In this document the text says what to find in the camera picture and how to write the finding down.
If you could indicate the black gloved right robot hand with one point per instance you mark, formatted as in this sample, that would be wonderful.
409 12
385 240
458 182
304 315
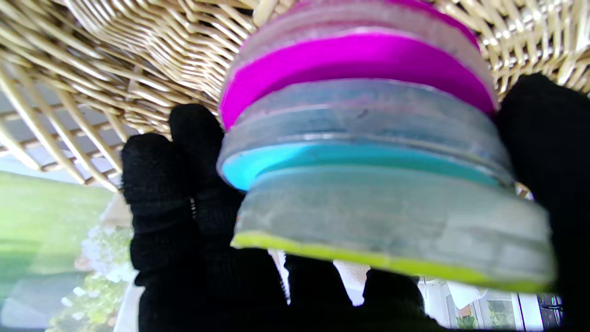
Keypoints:
184 240

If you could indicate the magenta culture dish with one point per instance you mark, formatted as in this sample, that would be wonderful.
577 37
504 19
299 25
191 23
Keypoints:
350 60

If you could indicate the oval wicker basket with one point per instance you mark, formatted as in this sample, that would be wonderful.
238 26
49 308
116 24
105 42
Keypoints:
138 60

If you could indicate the cyan culture dish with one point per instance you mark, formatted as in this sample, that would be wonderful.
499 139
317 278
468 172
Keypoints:
368 124

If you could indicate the yellow culture dish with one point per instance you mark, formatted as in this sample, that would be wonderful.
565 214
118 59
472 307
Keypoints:
392 221

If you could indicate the printed conservatory backdrop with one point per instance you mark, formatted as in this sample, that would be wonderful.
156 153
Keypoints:
46 230

